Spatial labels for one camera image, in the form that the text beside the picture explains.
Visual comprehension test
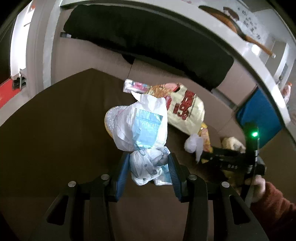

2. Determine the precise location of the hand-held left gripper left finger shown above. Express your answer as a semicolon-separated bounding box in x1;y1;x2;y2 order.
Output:
30;152;130;241

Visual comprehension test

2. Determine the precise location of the person's right forearm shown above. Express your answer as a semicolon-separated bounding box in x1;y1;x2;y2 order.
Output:
251;182;296;241

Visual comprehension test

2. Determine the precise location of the red object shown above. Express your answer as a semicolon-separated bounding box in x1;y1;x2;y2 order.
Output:
0;77;23;108

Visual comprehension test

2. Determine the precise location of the person's right hand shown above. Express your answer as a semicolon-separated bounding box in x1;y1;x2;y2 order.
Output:
249;175;266;202

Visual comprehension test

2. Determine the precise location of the silver glitter round pad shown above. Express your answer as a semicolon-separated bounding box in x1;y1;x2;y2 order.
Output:
105;105;130;139

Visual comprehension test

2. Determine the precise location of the cream snack bag red print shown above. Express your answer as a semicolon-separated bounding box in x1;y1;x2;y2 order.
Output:
144;83;206;135

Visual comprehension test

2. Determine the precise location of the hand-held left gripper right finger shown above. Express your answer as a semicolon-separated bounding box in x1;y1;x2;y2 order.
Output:
168;153;270;241

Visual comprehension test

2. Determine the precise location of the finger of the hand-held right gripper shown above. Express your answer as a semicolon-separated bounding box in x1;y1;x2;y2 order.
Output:
201;146;246;164

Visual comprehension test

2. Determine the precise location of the white plastic bag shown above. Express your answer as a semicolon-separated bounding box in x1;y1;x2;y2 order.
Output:
113;90;173;186

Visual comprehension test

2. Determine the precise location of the blue towel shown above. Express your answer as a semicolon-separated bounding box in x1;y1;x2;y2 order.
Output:
236;88;283;149

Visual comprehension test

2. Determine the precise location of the black cloth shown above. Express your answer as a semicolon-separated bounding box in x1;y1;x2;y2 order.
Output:
63;5;234;87

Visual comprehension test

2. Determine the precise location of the pink cartoon tissue pack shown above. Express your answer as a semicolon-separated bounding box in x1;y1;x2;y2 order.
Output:
123;79;152;93

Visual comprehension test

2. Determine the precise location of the small white plastic wrapper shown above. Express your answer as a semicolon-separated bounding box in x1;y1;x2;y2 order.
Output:
184;134;204;161

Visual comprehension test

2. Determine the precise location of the wok with wooden handle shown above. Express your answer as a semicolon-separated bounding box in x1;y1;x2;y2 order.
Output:
199;5;277;58

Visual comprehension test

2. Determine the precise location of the yellow snack wrapper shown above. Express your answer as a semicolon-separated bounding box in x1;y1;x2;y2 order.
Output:
199;123;213;153

